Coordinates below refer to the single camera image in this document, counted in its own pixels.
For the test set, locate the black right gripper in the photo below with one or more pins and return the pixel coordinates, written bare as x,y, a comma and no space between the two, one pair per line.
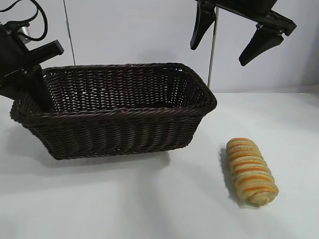
249,10

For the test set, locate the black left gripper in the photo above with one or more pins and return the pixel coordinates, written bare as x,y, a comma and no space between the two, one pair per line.
12,57

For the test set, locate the dark brown wicker basket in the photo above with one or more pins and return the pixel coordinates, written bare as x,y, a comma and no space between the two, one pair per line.
112,129

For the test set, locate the long striped twisted bread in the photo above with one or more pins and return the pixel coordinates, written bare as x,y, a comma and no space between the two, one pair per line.
249,171

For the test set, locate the thick grey background pole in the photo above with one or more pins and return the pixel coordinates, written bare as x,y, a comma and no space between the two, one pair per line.
211,62

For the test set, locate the thin grey background rod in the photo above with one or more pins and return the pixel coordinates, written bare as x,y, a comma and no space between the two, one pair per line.
70,37

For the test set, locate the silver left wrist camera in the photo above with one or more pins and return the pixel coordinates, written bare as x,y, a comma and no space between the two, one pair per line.
25,32

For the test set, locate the black left camera bracket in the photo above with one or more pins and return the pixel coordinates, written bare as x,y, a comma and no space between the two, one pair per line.
15,23

